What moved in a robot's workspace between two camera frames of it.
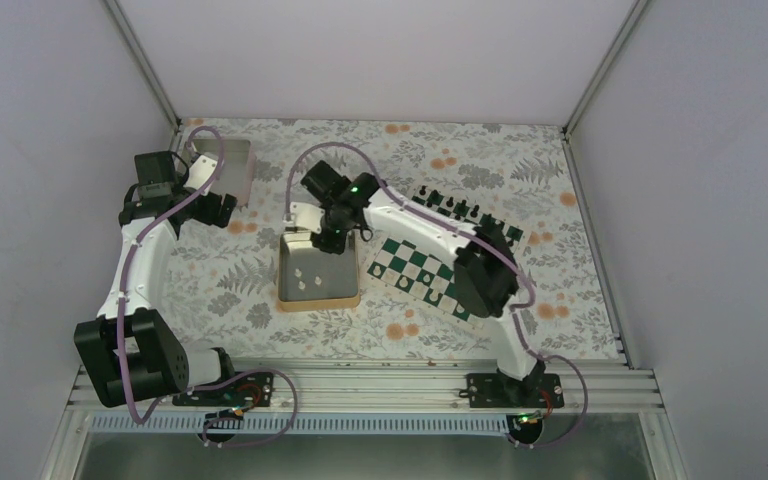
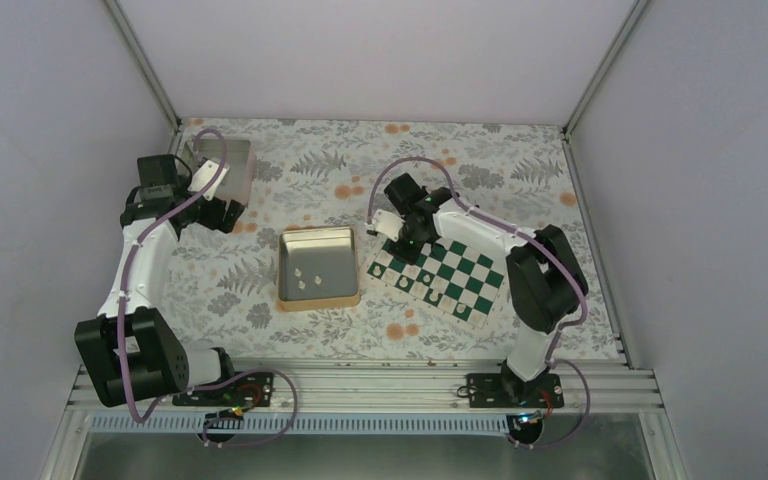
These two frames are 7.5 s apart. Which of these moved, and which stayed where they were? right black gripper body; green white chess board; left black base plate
Moved: right black gripper body
Stayed: left black base plate; green white chess board
